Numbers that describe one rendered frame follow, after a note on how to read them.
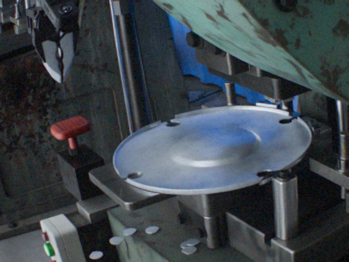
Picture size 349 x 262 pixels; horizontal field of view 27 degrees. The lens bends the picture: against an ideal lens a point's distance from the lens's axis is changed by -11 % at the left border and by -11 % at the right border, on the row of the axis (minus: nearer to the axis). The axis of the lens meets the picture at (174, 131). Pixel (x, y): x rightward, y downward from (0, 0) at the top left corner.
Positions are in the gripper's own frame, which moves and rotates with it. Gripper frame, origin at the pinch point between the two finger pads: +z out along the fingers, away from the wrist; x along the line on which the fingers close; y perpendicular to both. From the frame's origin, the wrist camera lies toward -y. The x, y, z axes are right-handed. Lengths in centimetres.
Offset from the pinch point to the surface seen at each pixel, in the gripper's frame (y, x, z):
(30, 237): 108, -7, 85
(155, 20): 117, -74, 25
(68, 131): -3.1, 1.6, 9.2
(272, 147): -39.6, -15.7, 6.8
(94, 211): -11.9, 2.9, 20.8
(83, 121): -1.1, -2.3, 9.0
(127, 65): 53, -34, 19
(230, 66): -37.8, -11.6, -5.8
